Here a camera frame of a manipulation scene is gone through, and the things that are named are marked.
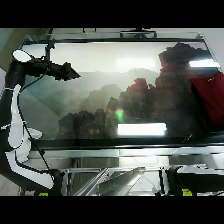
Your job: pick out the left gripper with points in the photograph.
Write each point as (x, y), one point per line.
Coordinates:
(64, 71)

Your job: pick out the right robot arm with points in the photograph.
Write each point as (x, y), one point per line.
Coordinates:
(200, 183)

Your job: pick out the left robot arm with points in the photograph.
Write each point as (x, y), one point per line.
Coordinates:
(15, 116)

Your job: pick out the silver frame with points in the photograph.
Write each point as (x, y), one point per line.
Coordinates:
(100, 153)

